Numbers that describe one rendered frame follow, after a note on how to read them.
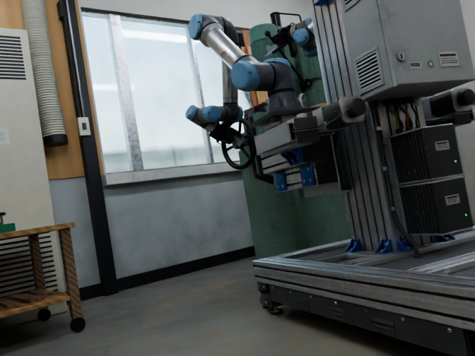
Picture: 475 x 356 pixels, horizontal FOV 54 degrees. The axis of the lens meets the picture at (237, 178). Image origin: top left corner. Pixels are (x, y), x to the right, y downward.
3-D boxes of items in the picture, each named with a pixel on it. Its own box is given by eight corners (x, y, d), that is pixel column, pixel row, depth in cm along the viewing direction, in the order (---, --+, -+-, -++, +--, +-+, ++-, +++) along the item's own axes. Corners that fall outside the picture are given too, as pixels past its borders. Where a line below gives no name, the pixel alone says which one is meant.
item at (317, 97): (307, 111, 279) (304, 92, 279) (314, 111, 283) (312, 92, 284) (319, 107, 271) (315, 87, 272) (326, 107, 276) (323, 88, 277)
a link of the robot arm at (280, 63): (301, 87, 193) (295, 56, 194) (276, 87, 185) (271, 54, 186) (282, 96, 203) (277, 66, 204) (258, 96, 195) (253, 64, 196)
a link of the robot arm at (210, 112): (227, 104, 217) (215, 107, 226) (207, 104, 210) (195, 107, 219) (228, 121, 217) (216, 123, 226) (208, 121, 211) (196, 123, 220)
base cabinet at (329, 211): (258, 281, 278) (239, 166, 282) (320, 261, 316) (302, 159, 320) (314, 283, 244) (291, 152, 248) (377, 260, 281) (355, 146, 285)
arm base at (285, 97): (309, 109, 190) (305, 85, 190) (277, 111, 184) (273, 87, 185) (292, 117, 204) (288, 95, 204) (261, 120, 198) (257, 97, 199)
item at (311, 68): (304, 81, 281) (300, 57, 282) (314, 82, 287) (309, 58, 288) (314, 77, 274) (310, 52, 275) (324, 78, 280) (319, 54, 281)
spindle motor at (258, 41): (250, 82, 280) (242, 32, 281) (271, 83, 291) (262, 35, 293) (270, 73, 266) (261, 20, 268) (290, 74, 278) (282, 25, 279)
